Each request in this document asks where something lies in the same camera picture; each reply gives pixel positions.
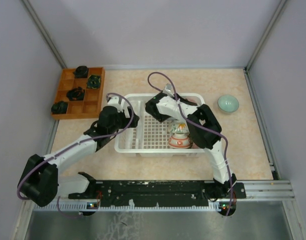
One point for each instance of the red white patterned bowl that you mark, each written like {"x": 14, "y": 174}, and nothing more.
{"x": 180, "y": 141}

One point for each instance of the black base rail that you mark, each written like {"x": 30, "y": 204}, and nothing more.
{"x": 154, "y": 193}

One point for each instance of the pale green celadon bowl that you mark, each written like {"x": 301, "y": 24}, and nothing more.
{"x": 228, "y": 103}

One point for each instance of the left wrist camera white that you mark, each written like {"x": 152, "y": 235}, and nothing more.
{"x": 117, "y": 102}

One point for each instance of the dark green rolled item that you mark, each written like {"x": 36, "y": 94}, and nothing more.
{"x": 59, "y": 107}

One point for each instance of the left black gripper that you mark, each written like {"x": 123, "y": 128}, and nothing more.
{"x": 122, "y": 114}

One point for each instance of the green orange floral bowl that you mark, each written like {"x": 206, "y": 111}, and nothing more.
{"x": 178, "y": 127}

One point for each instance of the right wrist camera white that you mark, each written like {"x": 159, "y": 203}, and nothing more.
{"x": 168, "y": 90}

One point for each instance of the green black rolled item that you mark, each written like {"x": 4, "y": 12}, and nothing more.
{"x": 93, "y": 82}

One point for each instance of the black rolled item top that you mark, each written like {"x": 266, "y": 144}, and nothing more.
{"x": 81, "y": 72}

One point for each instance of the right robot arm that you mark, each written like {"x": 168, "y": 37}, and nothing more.
{"x": 204, "y": 130}

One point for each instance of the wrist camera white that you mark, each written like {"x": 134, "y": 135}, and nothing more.
{"x": 168, "y": 90}
{"x": 117, "y": 102}

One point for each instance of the black orange rolled item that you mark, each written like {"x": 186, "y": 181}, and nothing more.
{"x": 76, "y": 94}

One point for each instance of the white plastic dish rack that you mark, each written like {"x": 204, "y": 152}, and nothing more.
{"x": 150, "y": 137}

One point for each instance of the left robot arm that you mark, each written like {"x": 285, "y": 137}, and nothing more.
{"x": 41, "y": 180}

